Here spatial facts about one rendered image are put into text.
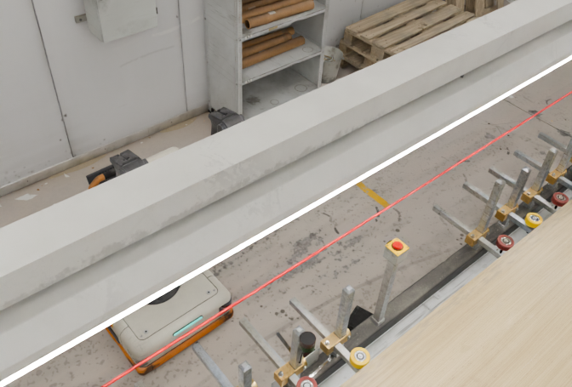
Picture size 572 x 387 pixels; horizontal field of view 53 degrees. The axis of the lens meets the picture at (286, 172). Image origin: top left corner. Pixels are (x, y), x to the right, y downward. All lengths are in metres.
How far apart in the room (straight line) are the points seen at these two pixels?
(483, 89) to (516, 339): 1.64
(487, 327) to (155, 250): 2.04
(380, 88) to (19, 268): 0.58
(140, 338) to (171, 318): 0.19
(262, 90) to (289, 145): 4.26
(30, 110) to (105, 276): 3.55
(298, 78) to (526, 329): 3.27
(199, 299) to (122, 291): 2.55
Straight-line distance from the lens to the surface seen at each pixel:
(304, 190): 0.89
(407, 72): 0.99
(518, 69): 1.28
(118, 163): 2.10
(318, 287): 3.73
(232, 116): 2.26
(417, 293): 2.93
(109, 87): 4.44
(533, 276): 2.92
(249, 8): 4.56
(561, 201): 3.35
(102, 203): 0.74
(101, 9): 3.88
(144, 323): 3.27
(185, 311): 3.28
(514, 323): 2.72
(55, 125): 4.41
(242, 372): 2.12
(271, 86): 5.14
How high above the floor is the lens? 2.97
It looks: 42 degrees down
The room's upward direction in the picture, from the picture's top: 4 degrees clockwise
